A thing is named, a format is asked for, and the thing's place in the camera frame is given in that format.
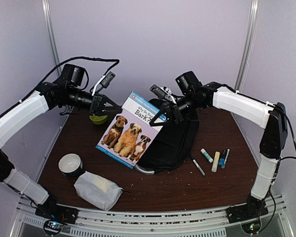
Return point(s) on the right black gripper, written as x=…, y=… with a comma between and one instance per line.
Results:
x=172, y=111

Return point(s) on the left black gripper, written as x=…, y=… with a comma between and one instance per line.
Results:
x=94, y=108

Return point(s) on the dog picture book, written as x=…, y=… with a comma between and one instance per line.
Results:
x=129, y=134

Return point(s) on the black student backpack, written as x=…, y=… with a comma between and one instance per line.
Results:
x=170, y=147

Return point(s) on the white zippered pencil pouch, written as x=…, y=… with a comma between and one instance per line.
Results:
x=98, y=191

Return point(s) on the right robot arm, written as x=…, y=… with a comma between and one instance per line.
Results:
x=270, y=117

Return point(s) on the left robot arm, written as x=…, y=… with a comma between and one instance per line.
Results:
x=47, y=95

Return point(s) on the green plastic bowl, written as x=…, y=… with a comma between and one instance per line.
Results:
x=98, y=120

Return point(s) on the white green glue stick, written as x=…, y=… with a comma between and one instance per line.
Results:
x=206, y=155

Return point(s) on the black green marker pen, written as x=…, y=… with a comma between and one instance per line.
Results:
x=197, y=165

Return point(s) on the cream yellow highlighter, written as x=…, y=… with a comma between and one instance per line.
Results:
x=216, y=161

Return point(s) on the blue black marker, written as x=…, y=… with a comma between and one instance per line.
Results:
x=222, y=157

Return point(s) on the black white pen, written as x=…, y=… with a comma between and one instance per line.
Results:
x=225, y=160

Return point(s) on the left round circuit board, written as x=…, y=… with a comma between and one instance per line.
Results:
x=52, y=227

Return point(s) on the round circuit board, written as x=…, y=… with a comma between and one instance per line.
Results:
x=251, y=227
x=52, y=227

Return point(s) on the right round circuit board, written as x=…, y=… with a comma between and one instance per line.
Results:
x=251, y=227

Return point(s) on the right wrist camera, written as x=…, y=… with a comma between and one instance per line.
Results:
x=163, y=93

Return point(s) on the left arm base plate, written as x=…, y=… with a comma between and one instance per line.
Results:
x=57, y=213

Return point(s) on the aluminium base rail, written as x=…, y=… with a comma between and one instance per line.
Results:
x=209, y=222

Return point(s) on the left aluminium frame post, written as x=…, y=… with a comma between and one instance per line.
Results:
x=50, y=31

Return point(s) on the aluminium frame post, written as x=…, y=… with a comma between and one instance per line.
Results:
x=248, y=45
x=50, y=31

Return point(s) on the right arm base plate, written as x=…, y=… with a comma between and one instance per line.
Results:
x=244, y=212

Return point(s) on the right aluminium frame post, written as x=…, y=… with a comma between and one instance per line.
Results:
x=248, y=45

